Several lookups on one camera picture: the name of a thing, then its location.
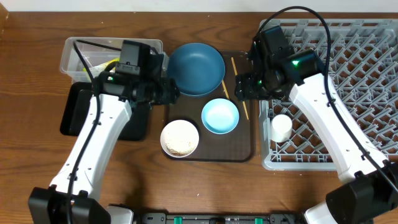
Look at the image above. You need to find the light blue small bowl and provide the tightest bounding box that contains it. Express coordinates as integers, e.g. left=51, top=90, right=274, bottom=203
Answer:
left=201, top=98, right=239, bottom=134

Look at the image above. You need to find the wooden chopstick left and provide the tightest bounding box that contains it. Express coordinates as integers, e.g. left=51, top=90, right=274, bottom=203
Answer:
left=221, top=80, right=230, bottom=100

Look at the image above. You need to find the wooden chopstick right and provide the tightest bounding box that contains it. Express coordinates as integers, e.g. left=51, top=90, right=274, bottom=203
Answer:
left=231, top=57, right=249, bottom=120

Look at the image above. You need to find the black waste tray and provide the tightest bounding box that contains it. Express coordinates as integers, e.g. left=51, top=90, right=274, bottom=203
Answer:
left=60, top=82, right=150, bottom=141

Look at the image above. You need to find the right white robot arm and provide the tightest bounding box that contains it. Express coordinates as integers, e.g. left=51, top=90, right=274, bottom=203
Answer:
left=234, top=26, right=397, bottom=223

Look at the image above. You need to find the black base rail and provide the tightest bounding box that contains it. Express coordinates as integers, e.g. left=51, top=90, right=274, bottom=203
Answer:
left=105, top=212, right=312, bottom=224

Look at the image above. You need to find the dark blue bowl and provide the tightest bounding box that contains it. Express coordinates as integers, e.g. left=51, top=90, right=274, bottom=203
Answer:
left=167, top=43, right=226, bottom=96

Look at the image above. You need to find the yellow white snack wrapper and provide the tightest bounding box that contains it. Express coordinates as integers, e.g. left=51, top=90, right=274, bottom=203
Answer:
left=90, top=57, right=119, bottom=77

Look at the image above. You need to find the grey plastic dishwasher rack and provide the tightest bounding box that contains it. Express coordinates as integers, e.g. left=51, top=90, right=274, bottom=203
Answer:
left=259, top=19, right=397, bottom=171

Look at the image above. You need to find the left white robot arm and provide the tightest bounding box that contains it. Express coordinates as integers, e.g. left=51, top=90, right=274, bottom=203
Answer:
left=28, top=40, right=180, bottom=223

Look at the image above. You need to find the wooden chopstick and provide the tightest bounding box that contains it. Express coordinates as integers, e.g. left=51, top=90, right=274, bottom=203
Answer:
left=231, top=57, right=249, bottom=120
left=221, top=80, right=230, bottom=100

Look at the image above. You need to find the white paper cup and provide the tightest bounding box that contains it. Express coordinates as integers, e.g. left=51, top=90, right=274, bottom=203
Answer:
left=271, top=114, right=293, bottom=143

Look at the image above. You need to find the white bowl with rice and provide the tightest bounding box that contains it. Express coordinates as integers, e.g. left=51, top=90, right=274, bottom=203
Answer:
left=160, top=119, right=200, bottom=158

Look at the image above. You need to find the clear plastic bin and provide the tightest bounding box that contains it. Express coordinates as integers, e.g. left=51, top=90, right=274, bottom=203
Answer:
left=60, top=37, right=169, bottom=83

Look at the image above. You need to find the dark brown serving tray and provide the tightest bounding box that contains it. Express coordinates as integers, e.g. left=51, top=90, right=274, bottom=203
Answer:
left=165, top=50, right=256, bottom=162

